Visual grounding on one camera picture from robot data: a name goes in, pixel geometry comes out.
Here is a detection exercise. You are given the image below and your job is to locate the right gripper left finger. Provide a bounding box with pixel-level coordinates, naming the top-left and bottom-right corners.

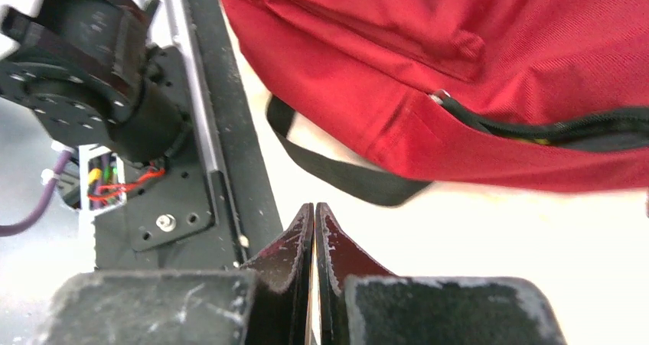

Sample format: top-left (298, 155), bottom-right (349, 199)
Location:
top-left (32, 203), bottom-right (315, 344)

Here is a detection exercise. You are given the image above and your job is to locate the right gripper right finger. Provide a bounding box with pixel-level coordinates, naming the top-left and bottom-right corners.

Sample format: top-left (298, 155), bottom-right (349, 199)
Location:
top-left (315, 203), bottom-right (566, 344)

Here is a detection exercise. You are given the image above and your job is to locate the red student backpack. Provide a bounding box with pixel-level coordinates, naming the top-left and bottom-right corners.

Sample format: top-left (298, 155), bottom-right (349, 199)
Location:
top-left (221, 0), bottom-right (648, 206)

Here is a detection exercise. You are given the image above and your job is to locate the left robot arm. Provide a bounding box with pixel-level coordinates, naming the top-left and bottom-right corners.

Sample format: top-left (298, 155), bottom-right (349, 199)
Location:
top-left (1, 0), bottom-right (191, 163)

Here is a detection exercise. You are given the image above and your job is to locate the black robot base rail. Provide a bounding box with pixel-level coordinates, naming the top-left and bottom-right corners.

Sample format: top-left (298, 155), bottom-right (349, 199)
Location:
top-left (80, 0), bottom-right (282, 270)

